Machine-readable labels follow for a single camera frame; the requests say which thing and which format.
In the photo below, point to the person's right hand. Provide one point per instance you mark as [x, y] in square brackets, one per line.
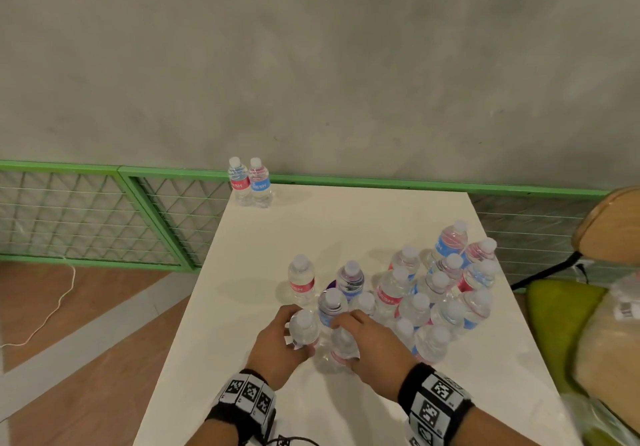
[385, 360]

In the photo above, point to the person's left hand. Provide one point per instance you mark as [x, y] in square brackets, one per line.
[272, 356]

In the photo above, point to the group of water bottles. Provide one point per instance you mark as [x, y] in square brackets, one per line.
[395, 291]

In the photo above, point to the person's left forearm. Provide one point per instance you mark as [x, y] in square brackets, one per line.
[210, 435]

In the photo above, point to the person's right forearm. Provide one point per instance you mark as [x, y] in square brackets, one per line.
[490, 430]

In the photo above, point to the purple round sticker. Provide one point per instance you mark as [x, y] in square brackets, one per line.
[331, 286]

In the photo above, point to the white table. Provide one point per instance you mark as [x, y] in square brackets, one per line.
[325, 231]

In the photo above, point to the green metal mesh fence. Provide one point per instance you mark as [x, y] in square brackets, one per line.
[400, 183]

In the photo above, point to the brown cardboard sheet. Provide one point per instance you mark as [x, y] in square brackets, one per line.
[610, 360]

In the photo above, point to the wooden-backed green seat chair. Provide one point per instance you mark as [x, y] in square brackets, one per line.
[615, 226]

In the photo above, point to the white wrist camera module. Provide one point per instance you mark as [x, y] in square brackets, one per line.
[414, 438]

